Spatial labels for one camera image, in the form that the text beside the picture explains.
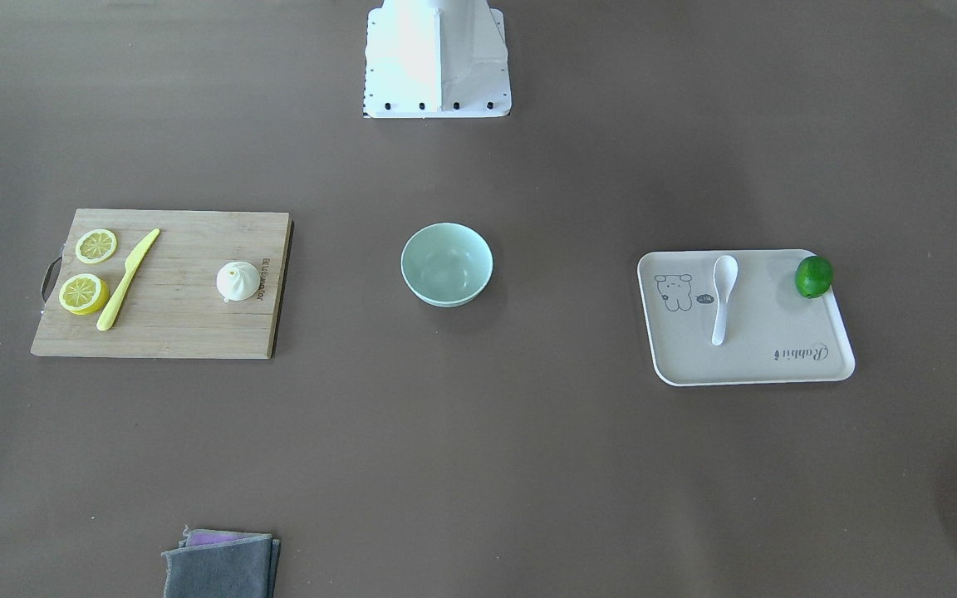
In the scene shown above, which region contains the yellow plastic knife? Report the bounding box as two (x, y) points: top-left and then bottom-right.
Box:
(96, 228), (162, 331)

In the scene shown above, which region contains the cream rabbit serving tray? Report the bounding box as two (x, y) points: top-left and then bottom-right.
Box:
(637, 248), (856, 386)

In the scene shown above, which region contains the folded grey cloth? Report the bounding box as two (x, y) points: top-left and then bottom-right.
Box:
(162, 527), (281, 597)

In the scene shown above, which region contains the lemon slice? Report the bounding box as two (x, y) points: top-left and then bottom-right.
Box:
(75, 228), (118, 264)

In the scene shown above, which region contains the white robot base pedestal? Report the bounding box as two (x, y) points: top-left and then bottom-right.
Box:
(362, 1), (513, 119)

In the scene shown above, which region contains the white ceramic spoon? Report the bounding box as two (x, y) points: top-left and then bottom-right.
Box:
(710, 254), (739, 346)

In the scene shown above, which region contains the green lime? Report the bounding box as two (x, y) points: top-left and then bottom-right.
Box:
(794, 255), (834, 299)

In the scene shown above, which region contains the mint green bowl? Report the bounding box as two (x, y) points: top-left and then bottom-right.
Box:
(401, 223), (494, 309)

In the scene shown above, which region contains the lemon half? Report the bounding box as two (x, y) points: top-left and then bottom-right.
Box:
(58, 272), (111, 316)

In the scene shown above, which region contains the white steamed bun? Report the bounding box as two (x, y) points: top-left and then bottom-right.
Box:
(215, 261), (262, 303)

